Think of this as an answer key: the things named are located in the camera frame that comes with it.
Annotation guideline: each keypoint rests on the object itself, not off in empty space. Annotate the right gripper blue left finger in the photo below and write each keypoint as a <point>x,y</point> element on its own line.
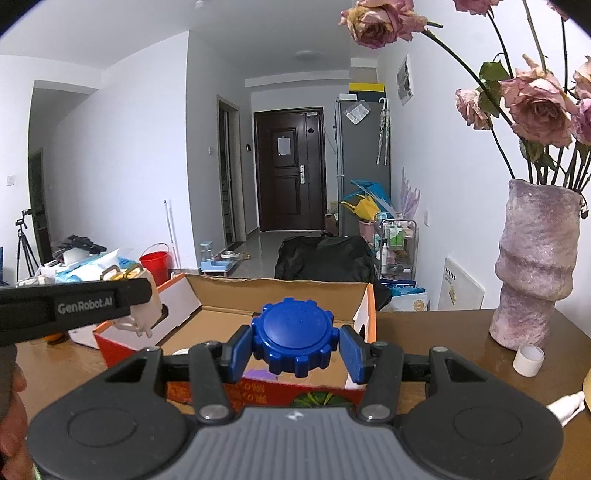
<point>235,355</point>

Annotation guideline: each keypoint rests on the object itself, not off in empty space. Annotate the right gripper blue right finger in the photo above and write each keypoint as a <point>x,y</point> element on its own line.
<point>355,353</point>

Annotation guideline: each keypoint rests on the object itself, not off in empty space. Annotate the blue ridged cap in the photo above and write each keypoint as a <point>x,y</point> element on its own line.
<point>294,336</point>

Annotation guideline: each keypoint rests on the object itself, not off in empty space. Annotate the white spray bottle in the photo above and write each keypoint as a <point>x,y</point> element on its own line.
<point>568,407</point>

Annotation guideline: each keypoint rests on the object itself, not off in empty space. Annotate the person's left hand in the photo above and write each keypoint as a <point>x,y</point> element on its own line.
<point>17,461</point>

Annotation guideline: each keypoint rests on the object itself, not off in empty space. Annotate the orange fruit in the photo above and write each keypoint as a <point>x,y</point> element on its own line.
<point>54,337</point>

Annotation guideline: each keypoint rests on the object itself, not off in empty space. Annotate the red cardboard box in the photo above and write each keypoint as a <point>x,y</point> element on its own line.
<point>202,308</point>

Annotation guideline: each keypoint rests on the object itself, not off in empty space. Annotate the clear food container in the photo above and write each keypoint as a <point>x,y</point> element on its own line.
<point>45,274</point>

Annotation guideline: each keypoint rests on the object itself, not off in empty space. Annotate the white purple tissue pack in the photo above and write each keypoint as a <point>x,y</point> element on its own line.
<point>85,336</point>

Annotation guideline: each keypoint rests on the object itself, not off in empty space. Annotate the blue tissue pack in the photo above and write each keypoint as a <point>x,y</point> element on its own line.
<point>92,267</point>

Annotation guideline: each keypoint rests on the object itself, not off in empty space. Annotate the black headset on container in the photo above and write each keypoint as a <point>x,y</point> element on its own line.
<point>81,243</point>

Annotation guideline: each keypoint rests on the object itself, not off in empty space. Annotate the black bag on chair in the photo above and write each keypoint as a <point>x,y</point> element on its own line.
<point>331,259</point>

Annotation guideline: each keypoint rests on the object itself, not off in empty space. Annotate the red bucket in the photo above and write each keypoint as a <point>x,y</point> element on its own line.
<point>157,259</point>

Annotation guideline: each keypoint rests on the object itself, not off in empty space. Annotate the blue yellow bags pile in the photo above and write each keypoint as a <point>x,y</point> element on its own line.
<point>368,201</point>

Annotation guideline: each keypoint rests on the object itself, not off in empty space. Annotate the white tape roll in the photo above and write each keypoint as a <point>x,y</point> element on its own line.
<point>528,360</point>

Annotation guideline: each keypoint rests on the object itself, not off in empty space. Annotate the pink textured vase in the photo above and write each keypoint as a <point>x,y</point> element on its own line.
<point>538,252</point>

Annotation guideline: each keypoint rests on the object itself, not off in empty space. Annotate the grey refrigerator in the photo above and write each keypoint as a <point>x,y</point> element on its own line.
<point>359,133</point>

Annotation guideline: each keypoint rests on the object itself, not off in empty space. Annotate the dark entrance door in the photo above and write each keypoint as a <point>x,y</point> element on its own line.
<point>290,169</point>

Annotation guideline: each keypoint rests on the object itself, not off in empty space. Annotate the yellow thermos jug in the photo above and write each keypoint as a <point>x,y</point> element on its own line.
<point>586,388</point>

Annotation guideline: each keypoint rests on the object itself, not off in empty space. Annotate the yellow box on fridge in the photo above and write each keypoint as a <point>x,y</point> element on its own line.
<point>366,87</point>

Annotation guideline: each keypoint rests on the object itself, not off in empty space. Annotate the dried pink roses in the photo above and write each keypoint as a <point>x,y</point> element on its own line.
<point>550,117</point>

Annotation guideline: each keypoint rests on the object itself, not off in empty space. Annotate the camera tripod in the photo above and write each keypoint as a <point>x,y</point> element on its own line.
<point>24,252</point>

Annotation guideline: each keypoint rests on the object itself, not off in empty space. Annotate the wire trolley with bottles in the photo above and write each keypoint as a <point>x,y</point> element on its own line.
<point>396,246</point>

